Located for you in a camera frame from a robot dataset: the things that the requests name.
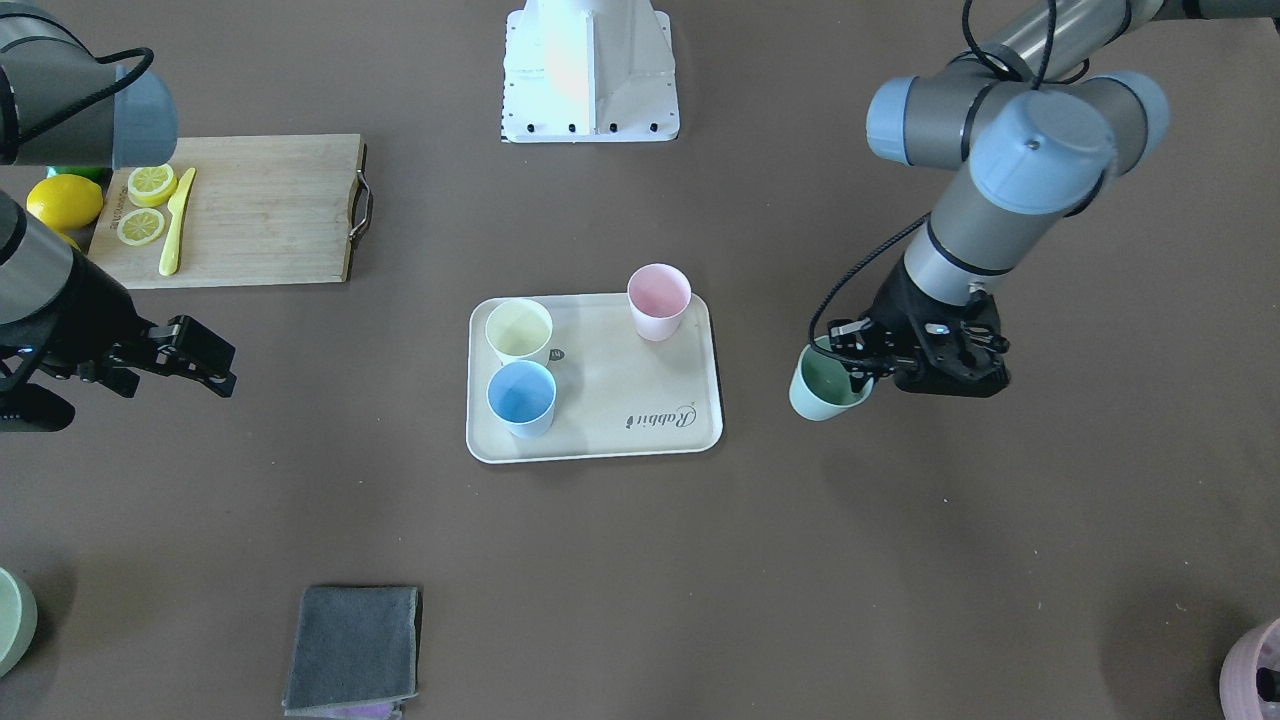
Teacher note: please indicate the green lime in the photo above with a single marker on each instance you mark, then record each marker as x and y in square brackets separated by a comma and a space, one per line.
[94, 174]

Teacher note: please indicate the wooden cutting board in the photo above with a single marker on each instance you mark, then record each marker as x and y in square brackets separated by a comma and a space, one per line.
[279, 209]

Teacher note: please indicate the pink cup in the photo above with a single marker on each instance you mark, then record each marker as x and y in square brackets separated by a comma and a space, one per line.
[658, 295]

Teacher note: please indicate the green bowl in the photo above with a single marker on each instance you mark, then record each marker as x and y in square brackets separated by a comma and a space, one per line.
[19, 618]

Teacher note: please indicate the blue cup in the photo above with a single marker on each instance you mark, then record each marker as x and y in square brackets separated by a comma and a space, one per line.
[523, 395]

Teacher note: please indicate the cream yellow cup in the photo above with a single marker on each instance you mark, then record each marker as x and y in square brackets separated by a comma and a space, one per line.
[520, 330]

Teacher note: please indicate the yellow plastic knife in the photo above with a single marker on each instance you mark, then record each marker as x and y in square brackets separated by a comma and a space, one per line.
[177, 204]

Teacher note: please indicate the whole lemon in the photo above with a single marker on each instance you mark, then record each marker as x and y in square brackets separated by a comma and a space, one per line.
[65, 202]
[67, 239]

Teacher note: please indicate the cream rabbit tray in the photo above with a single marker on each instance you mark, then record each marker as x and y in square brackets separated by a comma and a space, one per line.
[618, 394]

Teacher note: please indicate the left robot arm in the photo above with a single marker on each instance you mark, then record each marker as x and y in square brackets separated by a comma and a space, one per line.
[1031, 139]

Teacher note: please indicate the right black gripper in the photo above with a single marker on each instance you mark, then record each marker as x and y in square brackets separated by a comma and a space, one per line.
[88, 312]

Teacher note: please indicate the green cup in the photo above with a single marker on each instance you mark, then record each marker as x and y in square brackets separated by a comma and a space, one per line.
[820, 389]

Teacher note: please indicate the pink ice bowl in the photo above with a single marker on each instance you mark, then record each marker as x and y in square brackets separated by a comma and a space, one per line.
[1248, 676]

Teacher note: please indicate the lemon slice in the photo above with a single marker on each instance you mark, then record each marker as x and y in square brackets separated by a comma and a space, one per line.
[149, 187]
[141, 226]

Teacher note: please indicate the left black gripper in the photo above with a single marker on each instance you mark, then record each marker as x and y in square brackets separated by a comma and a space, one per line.
[896, 302]

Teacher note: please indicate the grey folded cloth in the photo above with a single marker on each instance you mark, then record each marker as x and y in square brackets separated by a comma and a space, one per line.
[355, 652]

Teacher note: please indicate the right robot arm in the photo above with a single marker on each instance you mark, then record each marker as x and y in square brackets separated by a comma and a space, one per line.
[66, 107]

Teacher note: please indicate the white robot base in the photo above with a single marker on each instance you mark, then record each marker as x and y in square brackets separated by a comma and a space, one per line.
[589, 72]

